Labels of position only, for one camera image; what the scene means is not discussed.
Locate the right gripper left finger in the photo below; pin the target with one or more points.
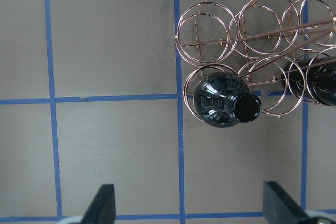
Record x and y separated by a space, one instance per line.
102 208

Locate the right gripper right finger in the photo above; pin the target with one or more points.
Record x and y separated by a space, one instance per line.
279 206

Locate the dark wine bottle front slot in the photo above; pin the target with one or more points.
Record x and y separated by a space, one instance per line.
223 99

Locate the dark wine bottle handle side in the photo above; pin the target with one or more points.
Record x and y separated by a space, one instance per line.
319 80

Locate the copper wire wine basket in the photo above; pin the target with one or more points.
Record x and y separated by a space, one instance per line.
255 43

